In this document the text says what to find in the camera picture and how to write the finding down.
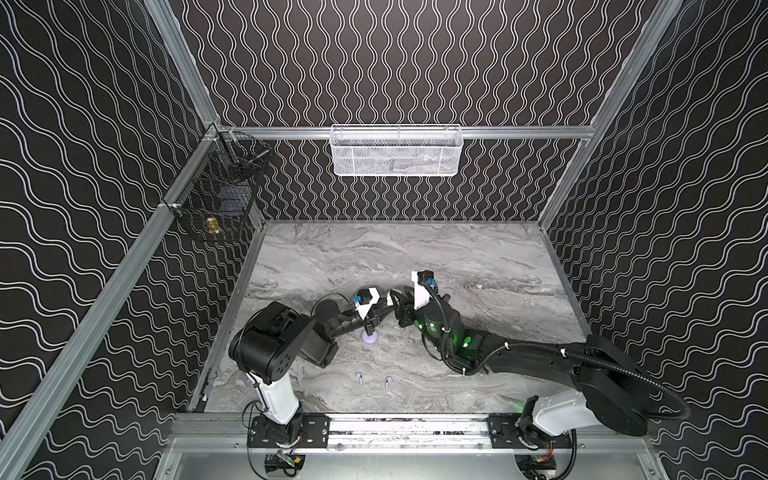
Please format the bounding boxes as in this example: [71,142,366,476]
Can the purple earbud charging case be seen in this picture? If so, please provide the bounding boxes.
[361,332,379,345]

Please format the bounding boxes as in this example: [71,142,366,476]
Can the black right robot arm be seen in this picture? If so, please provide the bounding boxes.
[387,289,691,442]

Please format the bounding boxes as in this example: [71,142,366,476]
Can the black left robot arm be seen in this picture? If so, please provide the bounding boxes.
[228,292,395,427]

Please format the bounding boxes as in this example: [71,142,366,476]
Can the brass fitting in basket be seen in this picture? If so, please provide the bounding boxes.
[204,217,223,236]

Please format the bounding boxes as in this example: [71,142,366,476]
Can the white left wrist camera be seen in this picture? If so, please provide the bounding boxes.
[353,287,380,319]

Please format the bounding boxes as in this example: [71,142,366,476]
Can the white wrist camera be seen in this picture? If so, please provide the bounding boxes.
[353,287,380,319]
[411,270,435,310]

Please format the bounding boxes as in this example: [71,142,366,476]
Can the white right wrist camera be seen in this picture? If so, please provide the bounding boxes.
[411,270,435,310]

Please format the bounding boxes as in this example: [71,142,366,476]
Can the black corrugated cable conduit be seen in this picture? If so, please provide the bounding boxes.
[419,281,692,421]

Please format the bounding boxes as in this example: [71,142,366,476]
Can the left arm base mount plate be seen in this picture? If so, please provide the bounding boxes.
[247,412,331,450]

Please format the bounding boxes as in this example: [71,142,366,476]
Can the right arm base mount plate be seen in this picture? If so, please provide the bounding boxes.
[486,413,573,452]

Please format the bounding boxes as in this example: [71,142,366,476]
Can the white mesh wire basket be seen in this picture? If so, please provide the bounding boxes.
[329,124,464,177]

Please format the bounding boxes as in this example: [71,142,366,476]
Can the black wire basket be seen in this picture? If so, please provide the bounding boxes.
[165,125,274,245]

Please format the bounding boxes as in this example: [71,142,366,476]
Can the aluminium front rail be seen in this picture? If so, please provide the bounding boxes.
[170,412,652,454]

